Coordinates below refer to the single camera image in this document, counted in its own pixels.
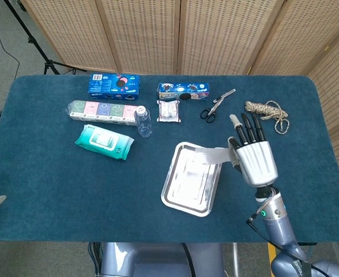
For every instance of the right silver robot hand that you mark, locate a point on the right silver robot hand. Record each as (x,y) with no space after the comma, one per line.
(257,164)

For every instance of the white paper sheet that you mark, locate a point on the white paper sheet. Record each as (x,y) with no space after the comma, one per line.
(212,155)

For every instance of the stainless steel tray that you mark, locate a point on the stainless steel tray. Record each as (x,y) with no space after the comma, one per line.
(184,187)

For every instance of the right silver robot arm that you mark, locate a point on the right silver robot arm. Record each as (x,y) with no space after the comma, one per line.
(276,225)

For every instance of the white red snack packet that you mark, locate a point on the white red snack packet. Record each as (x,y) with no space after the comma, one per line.
(169,111)

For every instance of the long light blue cookie box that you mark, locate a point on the long light blue cookie box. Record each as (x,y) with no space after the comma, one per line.
(172,92)

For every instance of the clear plastic water bottle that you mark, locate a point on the clear plastic water bottle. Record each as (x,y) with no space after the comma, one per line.
(143,124)

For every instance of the grey robot torso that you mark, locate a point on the grey robot torso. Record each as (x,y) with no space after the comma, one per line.
(158,259)

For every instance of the green wet wipes pack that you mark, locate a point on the green wet wipes pack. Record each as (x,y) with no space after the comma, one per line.
(100,141)

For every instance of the multicolour tissue pack row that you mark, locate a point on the multicolour tissue pack row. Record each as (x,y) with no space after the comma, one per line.
(100,111)

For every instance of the dark blue cookie box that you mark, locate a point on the dark blue cookie box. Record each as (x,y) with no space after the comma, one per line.
(106,86)

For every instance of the blue table cloth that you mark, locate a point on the blue table cloth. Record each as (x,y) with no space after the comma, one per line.
(71,187)

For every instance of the black tripod stand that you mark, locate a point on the black tripod stand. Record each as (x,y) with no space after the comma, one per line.
(49,65)

